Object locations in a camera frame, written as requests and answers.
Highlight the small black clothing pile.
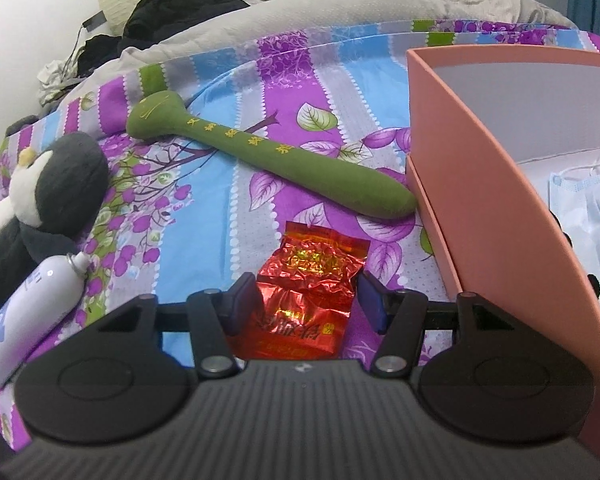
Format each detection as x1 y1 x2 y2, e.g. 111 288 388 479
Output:
77 35 126 76

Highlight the red foil tea packet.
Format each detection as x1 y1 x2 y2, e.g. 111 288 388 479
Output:
227 220 371 361

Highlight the floral striped bed sheet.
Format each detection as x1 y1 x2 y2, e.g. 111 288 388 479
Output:
0 20 600 411

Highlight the blue face mask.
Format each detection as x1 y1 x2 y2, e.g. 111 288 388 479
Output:
547 157 600 233

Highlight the pink cardboard box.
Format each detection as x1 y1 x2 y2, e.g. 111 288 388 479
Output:
405 45 600 461

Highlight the grey quilt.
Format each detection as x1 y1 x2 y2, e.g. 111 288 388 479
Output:
55 0 576 96

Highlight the white spray bottle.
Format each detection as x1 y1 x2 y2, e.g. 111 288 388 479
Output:
0 252 93 388

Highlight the large black clothing pile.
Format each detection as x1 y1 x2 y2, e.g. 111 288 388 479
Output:
122 0 251 43

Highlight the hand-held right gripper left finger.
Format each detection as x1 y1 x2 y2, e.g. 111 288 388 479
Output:
97 275 258 376

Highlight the green fabric massage stick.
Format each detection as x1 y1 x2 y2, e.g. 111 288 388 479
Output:
126 90 418 221

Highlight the grey white penguin plush toy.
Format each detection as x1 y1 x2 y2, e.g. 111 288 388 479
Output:
0 132 111 313

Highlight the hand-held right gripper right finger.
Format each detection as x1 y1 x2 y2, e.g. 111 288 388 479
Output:
357 270 518 378

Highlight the crumpled white cloth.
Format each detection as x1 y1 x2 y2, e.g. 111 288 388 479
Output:
37 59 81 106

